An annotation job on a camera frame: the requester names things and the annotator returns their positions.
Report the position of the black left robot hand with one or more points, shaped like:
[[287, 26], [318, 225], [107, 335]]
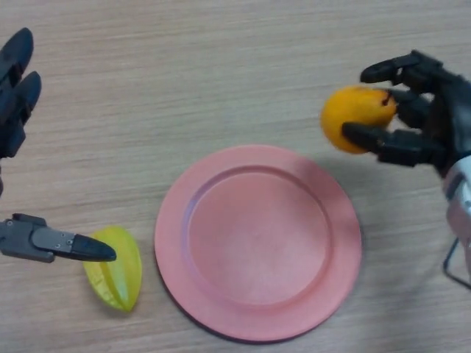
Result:
[[16, 103]]

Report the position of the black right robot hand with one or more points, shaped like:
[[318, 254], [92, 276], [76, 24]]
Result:
[[447, 117]]

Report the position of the yellow orange pear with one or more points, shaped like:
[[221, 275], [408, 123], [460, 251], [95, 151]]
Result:
[[353, 108]]

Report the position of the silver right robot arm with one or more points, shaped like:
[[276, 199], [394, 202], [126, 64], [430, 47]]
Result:
[[461, 191]]

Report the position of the pink round plate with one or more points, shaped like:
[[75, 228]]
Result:
[[257, 242]]

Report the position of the yellow starfruit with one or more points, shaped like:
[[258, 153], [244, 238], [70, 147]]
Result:
[[117, 283]]

